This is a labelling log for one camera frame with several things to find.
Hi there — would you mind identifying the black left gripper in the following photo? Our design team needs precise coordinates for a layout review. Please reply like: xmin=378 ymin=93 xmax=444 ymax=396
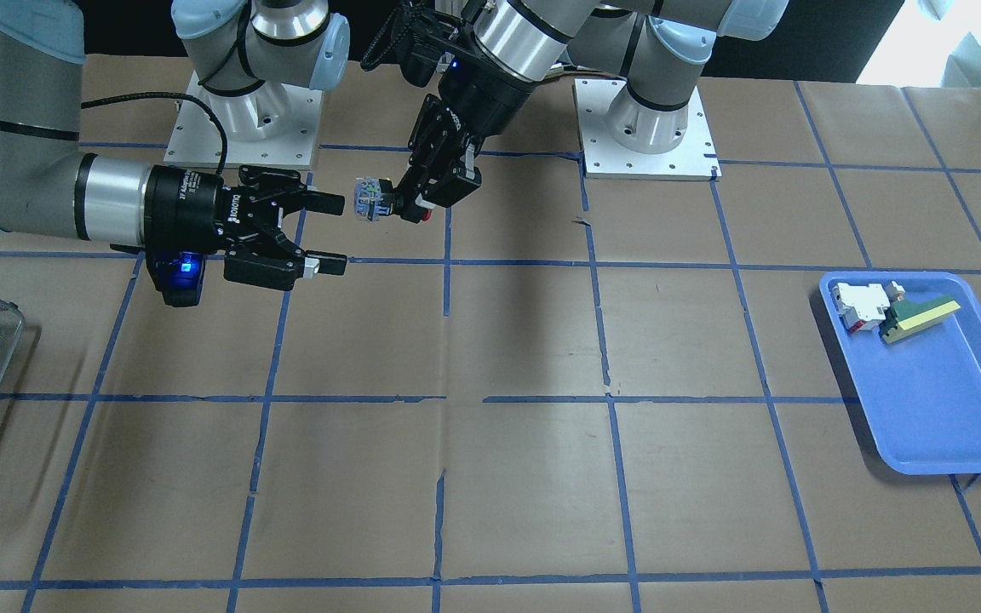
xmin=401 ymin=67 xmax=534 ymax=224

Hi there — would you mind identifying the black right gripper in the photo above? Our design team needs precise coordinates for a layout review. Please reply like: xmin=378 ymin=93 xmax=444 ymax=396
xmin=143 ymin=164 xmax=349 ymax=291

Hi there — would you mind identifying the red emergency stop button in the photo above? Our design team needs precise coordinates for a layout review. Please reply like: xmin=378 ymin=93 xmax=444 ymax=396
xmin=353 ymin=177 xmax=437 ymax=224

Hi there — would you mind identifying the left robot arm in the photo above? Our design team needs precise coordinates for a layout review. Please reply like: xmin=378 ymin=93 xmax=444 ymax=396
xmin=355 ymin=1 xmax=788 ymax=224

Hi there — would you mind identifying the white circuit breaker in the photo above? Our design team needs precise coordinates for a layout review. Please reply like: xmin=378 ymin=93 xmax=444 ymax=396
xmin=830 ymin=282 xmax=906 ymax=333

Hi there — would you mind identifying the green yellow terminal block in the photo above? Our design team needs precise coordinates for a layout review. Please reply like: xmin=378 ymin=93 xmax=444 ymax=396
xmin=879 ymin=295 xmax=961 ymax=344

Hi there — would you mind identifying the blue plastic tray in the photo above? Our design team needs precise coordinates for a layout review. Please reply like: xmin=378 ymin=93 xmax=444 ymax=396
xmin=818 ymin=269 xmax=981 ymax=476

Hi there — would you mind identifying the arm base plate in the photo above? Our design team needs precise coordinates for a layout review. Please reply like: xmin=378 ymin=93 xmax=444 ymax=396
xmin=575 ymin=78 xmax=723 ymax=181
xmin=163 ymin=74 xmax=324 ymax=171

